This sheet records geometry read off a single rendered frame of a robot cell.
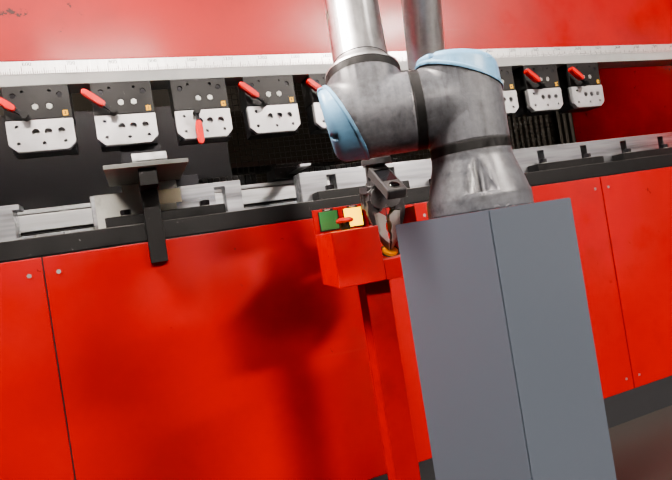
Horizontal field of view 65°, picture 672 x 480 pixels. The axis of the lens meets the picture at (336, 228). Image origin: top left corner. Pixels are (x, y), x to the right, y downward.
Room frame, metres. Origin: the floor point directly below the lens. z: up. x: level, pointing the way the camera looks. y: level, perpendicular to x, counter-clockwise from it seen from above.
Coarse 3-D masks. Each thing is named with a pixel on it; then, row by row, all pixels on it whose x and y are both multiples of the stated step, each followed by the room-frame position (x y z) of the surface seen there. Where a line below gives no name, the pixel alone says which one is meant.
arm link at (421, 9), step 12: (408, 0) 0.97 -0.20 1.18; (420, 0) 0.96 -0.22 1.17; (432, 0) 0.97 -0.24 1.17; (408, 12) 0.99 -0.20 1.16; (420, 12) 0.97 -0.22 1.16; (432, 12) 0.98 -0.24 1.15; (408, 24) 1.00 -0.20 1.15; (420, 24) 0.99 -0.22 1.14; (432, 24) 0.99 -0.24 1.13; (408, 36) 1.02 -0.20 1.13; (420, 36) 1.00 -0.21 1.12; (432, 36) 1.00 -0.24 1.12; (408, 48) 1.03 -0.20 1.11; (420, 48) 1.01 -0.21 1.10; (432, 48) 1.01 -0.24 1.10; (444, 48) 1.04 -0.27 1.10; (408, 60) 1.05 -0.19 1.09
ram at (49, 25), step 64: (0, 0) 1.30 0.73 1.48; (64, 0) 1.35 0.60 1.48; (128, 0) 1.41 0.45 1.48; (192, 0) 1.47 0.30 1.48; (256, 0) 1.53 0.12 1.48; (320, 0) 1.60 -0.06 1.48; (384, 0) 1.68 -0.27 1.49; (448, 0) 1.76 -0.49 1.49; (512, 0) 1.86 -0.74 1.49; (576, 0) 1.96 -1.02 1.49; (640, 0) 2.08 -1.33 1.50; (320, 64) 1.59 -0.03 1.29; (512, 64) 1.84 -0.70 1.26; (640, 64) 2.13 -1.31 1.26
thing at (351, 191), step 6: (408, 180) 1.62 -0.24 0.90; (360, 186) 1.57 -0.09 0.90; (408, 186) 1.62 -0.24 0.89; (318, 192) 1.52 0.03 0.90; (324, 192) 1.52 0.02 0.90; (330, 192) 1.53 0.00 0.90; (336, 192) 1.54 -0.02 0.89; (342, 192) 1.54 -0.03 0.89; (348, 192) 1.55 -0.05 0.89; (354, 192) 1.56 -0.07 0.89; (318, 198) 1.52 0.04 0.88; (324, 198) 1.52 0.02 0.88; (330, 198) 1.53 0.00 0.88
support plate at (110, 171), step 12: (108, 168) 1.14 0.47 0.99; (120, 168) 1.15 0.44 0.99; (132, 168) 1.18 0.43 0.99; (156, 168) 1.22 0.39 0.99; (168, 168) 1.25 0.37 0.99; (180, 168) 1.27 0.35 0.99; (108, 180) 1.28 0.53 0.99; (120, 180) 1.31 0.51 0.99; (132, 180) 1.34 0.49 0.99; (168, 180) 1.43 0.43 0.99
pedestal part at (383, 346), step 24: (360, 288) 1.22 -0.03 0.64; (384, 288) 1.20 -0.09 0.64; (384, 312) 1.20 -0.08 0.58; (384, 336) 1.19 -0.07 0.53; (384, 360) 1.19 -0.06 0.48; (384, 384) 1.19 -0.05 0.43; (384, 408) 1.19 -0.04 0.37; (408, 408) 1.20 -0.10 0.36; (384, 432) 1.21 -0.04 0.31; (408, 432) 1.20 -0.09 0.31; (408, 456) 1.20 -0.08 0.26
